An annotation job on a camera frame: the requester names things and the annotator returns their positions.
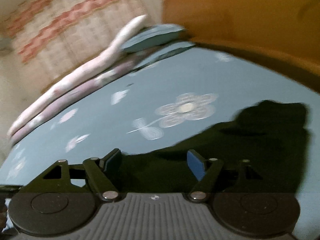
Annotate black sweatpants with drawstring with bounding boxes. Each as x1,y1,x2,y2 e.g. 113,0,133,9
107,101,309,193

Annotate purple floral folded quilt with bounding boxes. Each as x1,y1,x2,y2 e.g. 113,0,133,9
10,48,155,145

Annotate blue patterned bed sheet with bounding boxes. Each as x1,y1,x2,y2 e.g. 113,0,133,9
0,41,320,240

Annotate patterned beige pink curtain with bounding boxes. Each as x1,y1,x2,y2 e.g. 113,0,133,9
4,0,146,92

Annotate white floral folded quilt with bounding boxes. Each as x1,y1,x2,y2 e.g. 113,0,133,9
7,15,148,137

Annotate wooden headboard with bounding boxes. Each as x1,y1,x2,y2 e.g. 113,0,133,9
162,0,319,91

